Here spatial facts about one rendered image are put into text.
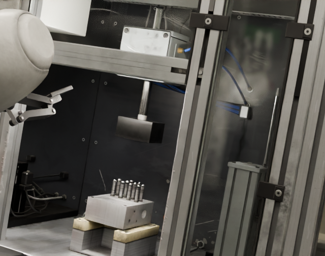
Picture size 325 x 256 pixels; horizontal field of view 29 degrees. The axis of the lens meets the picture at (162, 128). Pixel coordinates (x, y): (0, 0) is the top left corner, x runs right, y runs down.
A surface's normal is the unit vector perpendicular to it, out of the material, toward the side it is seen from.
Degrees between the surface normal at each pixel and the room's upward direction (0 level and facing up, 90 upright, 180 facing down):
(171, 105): 90
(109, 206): 90
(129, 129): 90
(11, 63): 110
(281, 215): 90
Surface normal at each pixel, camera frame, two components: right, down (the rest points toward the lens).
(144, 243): 0.89, 0.18
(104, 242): -0.44, -0.03
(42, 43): 0.88, -0.28
